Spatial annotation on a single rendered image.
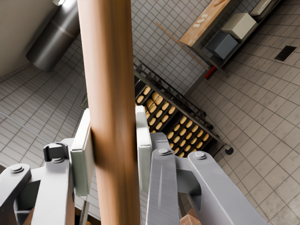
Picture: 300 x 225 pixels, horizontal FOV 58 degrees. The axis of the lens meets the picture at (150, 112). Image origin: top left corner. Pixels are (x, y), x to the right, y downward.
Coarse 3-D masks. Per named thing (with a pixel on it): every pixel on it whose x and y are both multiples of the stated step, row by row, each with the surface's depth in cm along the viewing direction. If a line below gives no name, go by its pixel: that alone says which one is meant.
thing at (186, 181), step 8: (152, 136) 18; (160, 136) 18; (152, 144) 16; (160, 144) 16; (168, 144) 16; (176, 160) 15; (184, 160) 15; (176, 168) 14; (184, 168) 14; (184, 176) 14; (192, 176) 14; (184, 184) 14; (192, 184) 14; (184, 192) 14; (192, 192) 14; (200, 192) 14
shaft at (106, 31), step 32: (96, 0) 14; (128, 0) 15; (96, 32) 15; (128, 32) 15; (96, 64) 15; (128, 64) 16; (96, 96) 16; (128, 96) 16; (96, 128) 17; (128, 128) 17; (96, 160) 18; (128, 160) 18; (128, 192) 18; (128, 224) 19
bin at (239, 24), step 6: (246, 12) 439; (234, 18) 467; (240, 18) 445; (246, 18) 441; (252, 18) 442; (228, 24) 475; (234, 24) 450; (240, 24) 443; (246, 24) 444; (252, 24) 445; (222, 30) 488; (228, 30) 461; (234, 30) 445; (240, 30) 446; (246, 30) 447; (234, 36) 464; (240, 36) 449
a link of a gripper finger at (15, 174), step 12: (12, 168) 13; (24, 168) 13; (0, 180) 12; (12, 180) 12; (24, 180) 13; (0, 192) 11; (12, 192) 12; (0, 204) 11; (12, 204) 12; (0, 216) 11; (12, 216) 11; (24, 216) 13
